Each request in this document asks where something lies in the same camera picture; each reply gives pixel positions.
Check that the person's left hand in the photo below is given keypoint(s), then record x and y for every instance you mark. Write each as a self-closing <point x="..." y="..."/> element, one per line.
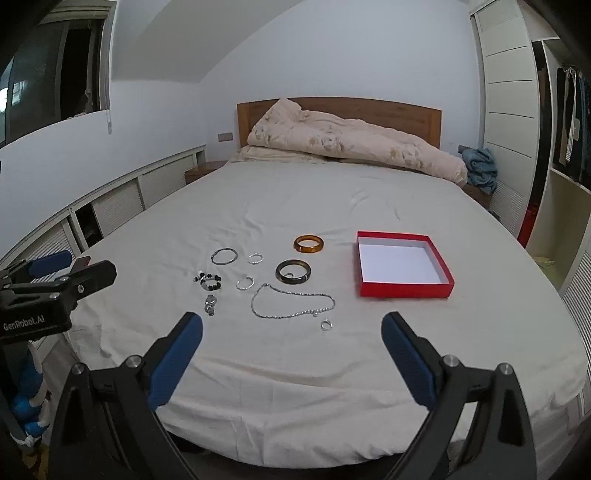
<point x="28" y="374"/>

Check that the dark mottled bangle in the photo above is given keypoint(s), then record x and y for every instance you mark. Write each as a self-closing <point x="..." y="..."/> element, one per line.
<point x="281" y="277"/>

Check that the low white wall cabinet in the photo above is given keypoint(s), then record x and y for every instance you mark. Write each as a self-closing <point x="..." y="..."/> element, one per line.
<point x="115" y="198"/>

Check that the white panelled wardrobe door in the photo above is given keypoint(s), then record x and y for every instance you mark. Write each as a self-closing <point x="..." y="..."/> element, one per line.
<point x="508" y="115"/>

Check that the open wardrobe shelf unit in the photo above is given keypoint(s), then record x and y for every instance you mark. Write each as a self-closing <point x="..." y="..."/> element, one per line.
<point x="565" y="217"/>

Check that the amber bangle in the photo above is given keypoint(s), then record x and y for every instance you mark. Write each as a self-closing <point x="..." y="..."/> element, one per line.
<point x="298" y="247"/>

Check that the wall socket plate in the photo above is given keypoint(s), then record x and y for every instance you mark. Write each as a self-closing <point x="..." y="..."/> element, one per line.
<point x="225" y="136"/>

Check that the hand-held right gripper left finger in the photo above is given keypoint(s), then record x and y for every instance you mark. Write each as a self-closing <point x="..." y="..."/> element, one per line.
<point x="178" y="360"/>

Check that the dark glass window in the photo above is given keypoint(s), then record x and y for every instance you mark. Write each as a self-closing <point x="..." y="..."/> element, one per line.
<point x="41" y="69"/>

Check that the red shallow box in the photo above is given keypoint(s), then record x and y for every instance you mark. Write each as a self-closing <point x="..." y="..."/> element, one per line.
<point x="401" y="291"/>

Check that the beige floral duvet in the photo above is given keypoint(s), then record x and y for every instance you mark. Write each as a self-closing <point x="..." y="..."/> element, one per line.
<point x="369" y="143"/>

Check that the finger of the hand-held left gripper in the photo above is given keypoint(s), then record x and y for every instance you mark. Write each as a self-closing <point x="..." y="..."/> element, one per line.
<point x="51" y="264"/>
<point x="94" y="277"/>

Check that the hanging dark clothes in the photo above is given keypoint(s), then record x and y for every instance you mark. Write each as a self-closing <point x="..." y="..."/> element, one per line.
<point x="572" y="124"/>

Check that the large thin silver bangle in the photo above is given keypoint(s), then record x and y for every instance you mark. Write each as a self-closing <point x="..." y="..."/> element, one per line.
<point x="212" y="257"/>

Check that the blue crumpled cloth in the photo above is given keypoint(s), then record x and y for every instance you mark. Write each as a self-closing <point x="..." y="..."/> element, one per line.
<point x="480" y="168"/>

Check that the white louvered door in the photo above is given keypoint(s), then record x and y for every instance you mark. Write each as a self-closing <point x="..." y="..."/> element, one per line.
<point x="577" y="300"/>

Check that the cream pillow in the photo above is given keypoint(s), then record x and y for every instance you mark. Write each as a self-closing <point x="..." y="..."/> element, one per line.
<point x="258" y="154"/>

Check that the wooden headboard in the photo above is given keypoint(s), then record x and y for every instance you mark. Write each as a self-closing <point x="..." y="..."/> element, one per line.
<point x="369" y="108"/>

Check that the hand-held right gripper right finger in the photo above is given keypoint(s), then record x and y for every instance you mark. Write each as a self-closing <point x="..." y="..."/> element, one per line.
<point x="408" y="360"/>

